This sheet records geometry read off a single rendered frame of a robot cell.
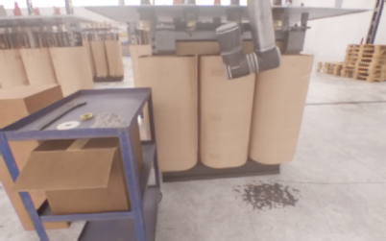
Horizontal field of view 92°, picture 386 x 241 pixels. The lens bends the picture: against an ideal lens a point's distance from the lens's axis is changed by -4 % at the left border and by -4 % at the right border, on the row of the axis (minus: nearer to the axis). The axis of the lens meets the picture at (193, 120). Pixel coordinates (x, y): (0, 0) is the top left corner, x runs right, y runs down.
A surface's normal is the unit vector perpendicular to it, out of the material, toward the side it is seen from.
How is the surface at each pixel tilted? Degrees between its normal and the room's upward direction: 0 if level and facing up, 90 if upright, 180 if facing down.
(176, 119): 90
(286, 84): 90
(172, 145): 90
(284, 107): 90
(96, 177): 26
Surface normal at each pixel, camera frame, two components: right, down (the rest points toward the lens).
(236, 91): 0.09, 0.36
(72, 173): 0.03, -0.67
